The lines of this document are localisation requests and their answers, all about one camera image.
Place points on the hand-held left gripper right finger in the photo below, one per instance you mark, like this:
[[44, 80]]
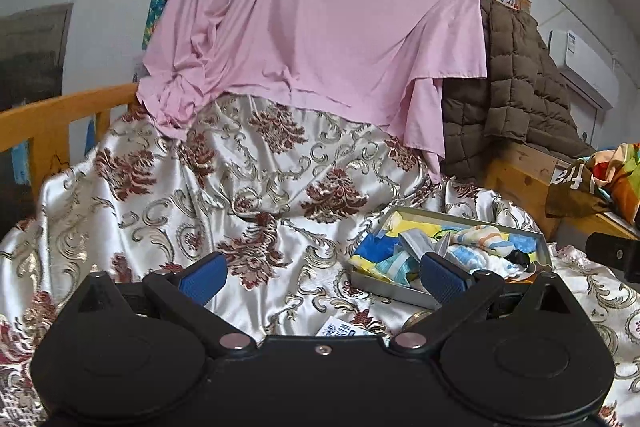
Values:
[[442, 279]]

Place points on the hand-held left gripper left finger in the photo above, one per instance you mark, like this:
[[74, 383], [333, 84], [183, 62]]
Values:
[[205, 277]]

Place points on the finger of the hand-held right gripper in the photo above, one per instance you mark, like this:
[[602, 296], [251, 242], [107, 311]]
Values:
[[617, 257]]

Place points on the light blue patterned cloth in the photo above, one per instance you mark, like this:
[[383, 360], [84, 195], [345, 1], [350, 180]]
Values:
[[472, 257]]

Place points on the grey cloth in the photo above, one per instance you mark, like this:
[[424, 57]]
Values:
[[420, 242]]

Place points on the light blue striped cloth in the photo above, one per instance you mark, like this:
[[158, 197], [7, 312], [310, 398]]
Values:
[[397, 267]]

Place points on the cartoon printed tin box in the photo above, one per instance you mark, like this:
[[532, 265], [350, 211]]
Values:
[[385, 289]]

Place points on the orange blue striped cloth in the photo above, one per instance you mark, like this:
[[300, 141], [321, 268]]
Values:
[[485, 238]]

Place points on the small black cloth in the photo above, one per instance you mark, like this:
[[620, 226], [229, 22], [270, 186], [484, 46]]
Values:
[[519, 258]]

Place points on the floral satin blanket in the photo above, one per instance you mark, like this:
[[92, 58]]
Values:
[[225, 207]]

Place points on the colourful crumpled garment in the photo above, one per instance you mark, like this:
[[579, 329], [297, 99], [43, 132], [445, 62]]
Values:
[[622, 182]]

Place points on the brown printed bag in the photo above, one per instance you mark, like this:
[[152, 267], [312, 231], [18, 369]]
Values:
[[575, 187]]

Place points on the white printed card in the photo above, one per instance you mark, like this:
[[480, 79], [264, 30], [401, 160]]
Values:
[[345, 329]]

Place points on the brown quilted jacket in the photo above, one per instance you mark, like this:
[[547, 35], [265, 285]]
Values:
[[515, 97]]

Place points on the white air conditioner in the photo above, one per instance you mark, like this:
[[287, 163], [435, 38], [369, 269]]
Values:
[[585, 67]]

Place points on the blue printed sheet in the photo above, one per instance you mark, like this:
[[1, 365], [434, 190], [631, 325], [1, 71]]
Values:
[[20, 164]]

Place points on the pink bed sheet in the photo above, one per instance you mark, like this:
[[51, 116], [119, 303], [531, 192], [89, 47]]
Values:
[[320, 32]]

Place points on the wooden bunk frame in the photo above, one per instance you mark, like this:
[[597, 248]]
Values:
[[525, 177]]

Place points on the wooden bed rail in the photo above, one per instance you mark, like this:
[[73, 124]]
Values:
[[50, 122]]

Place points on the blue patterned wall poster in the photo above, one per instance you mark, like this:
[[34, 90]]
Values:
[[160, 7]]

